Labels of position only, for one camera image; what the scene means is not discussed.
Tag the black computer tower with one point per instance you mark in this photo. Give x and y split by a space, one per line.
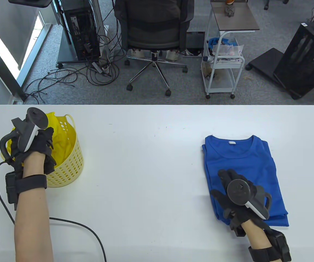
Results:
80 30

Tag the orange object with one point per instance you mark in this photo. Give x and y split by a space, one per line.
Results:
230 2

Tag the white rolling cart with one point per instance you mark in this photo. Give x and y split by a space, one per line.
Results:
219 87

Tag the person's right forearm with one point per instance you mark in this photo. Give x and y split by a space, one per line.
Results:
256 234

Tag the grey crumpled glove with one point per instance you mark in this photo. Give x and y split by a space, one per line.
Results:
230 11

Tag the blue t-shirt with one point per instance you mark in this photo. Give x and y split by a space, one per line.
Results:
241 163
281 222

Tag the brown fuzzy item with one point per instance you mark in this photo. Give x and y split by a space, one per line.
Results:
208 71

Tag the blue cloth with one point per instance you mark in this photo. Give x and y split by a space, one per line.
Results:
214 41

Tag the black mesh computer case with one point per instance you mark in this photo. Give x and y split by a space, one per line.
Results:
301 60

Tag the black and white hand controller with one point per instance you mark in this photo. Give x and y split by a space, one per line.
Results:
36 116
238 191

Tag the black rolling platform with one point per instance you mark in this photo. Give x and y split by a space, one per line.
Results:
266 61

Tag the black box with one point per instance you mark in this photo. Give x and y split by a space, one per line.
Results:
195 39

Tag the brown side table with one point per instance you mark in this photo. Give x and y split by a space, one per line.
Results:
241 19

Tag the person's left forearm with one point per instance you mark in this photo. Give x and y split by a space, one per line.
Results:
32 218

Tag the black desk top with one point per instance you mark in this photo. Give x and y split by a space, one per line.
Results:
31 2

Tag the clear plastic bags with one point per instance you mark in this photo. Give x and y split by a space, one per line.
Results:
229 50

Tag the yellow perforated laundry basket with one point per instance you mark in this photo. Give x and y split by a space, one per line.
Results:
66 169

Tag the yellow t-shirt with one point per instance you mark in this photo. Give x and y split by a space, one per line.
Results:
61 144

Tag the person's right hand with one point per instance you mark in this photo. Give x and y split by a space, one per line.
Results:
237 211

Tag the grey computer trolley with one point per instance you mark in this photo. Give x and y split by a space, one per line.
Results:
64 54

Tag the grey power strip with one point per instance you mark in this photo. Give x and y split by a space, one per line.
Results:
97 67

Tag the person's left hand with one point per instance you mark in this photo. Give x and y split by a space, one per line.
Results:
46 152

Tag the silver desk column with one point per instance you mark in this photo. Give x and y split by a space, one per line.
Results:
98 16

